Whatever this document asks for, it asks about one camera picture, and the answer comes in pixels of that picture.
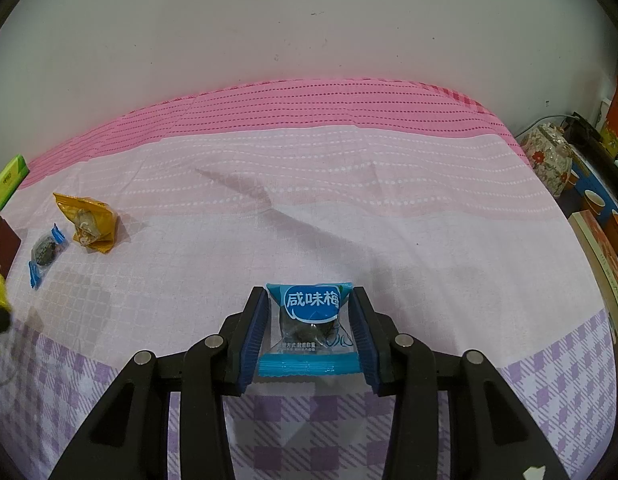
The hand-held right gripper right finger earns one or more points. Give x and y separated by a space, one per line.
364 336

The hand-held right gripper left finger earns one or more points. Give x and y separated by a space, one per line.
254 331

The large blue plum candy packet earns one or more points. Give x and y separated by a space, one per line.
309 305

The brown tin box gold inside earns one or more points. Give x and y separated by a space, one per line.
1 250

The small blue candy packet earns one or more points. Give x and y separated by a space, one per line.
44 254

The green tissue box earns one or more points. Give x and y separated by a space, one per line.
9 181

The pink purple checked tablecloth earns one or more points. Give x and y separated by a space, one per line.
339 185

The orange yellow carton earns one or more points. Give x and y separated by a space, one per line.
616 120

